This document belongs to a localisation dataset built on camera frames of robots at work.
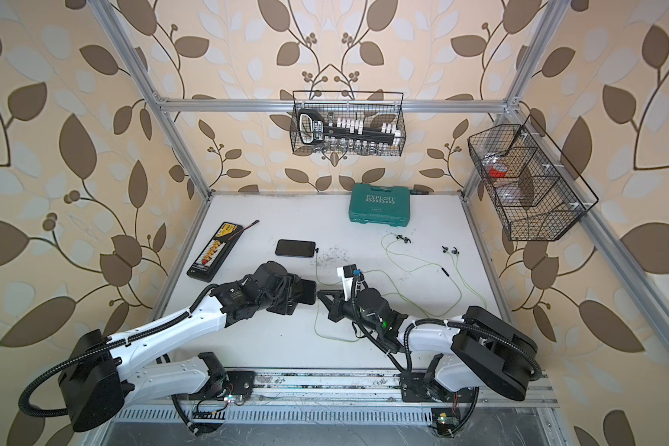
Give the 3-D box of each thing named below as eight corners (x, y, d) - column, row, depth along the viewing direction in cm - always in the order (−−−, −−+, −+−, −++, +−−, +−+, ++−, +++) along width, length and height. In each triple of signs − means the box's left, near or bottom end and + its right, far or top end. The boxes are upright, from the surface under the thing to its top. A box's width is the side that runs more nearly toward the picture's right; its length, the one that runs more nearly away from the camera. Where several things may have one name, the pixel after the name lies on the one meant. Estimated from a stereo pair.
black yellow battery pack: (188, 274, 99) (181, 267, 95) (232, 220, 115) (228, 212, 112) (212, 283, 97) (207, 277, 93) (254, 226, 113) (251, 219, 109)
